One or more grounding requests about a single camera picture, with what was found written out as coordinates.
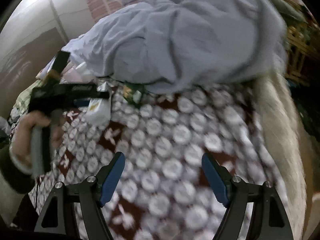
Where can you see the dark green pillow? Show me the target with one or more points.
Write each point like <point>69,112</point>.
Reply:
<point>290,14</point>

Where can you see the dark sleeved left forearm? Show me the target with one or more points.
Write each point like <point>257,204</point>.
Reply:
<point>14,186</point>

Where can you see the green plaid pillow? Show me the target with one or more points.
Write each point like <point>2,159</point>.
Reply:
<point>22,102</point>

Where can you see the white yellow wrapper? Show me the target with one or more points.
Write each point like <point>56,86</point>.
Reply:
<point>99,110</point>

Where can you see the patterned bunny bedsheet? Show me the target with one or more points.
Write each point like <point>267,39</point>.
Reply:
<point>163,193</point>

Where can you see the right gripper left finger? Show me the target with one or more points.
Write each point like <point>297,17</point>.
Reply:
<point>57,219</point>

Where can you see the beige fuzzy blanket edge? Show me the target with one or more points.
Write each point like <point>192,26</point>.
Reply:
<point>288,144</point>

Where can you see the white green medicine box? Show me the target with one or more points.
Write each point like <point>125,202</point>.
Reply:
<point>133,93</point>

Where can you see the lavender crumpled blanket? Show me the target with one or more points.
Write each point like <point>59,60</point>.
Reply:
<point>171,45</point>

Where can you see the wooden baby crib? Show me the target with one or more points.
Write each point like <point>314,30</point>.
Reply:
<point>303,50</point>

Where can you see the pink thermos bottle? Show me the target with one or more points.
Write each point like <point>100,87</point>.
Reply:
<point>74,74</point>

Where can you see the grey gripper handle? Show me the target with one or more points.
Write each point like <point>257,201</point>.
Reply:
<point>41,148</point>

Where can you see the person's left hand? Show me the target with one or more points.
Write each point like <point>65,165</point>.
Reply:
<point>20,147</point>

